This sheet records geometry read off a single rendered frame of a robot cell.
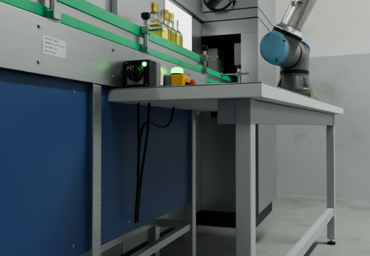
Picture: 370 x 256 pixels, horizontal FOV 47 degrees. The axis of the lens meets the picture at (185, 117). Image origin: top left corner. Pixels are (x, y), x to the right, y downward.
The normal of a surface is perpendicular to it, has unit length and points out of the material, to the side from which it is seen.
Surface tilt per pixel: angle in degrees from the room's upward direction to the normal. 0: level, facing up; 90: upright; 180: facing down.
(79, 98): 90
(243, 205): 90
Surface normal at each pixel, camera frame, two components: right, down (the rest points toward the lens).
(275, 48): -0.67, 0.04
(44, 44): 0.93, 0.00
